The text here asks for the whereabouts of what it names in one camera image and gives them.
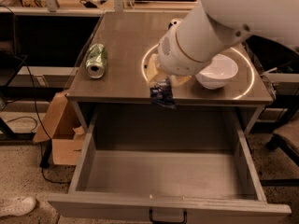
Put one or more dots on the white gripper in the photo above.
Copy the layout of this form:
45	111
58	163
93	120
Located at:
176	57

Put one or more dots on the dark blue rxbar wrapper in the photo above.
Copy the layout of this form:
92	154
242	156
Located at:
161	94

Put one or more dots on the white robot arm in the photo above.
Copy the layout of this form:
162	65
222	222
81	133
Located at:
213	26

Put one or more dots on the grey metal counter cabinet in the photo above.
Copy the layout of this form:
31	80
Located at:
128	36

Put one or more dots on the grey open drawer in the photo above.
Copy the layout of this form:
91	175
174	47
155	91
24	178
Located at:
201	166

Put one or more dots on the blue pepsi can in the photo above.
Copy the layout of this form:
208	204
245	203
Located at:
174	22

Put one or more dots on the white ceramic bowl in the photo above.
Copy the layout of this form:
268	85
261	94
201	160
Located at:
220	71

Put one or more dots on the green crushed soda can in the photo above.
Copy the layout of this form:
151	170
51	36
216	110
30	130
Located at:
96	62

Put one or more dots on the brown cardboard box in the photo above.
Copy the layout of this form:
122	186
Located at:
61	131

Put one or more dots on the black chair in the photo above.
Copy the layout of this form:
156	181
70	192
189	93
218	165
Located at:
285	135

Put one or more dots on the white sneaker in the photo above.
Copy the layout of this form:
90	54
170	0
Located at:
17	206

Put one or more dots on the black drawer handle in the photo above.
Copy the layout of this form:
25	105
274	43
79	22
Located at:
158	217

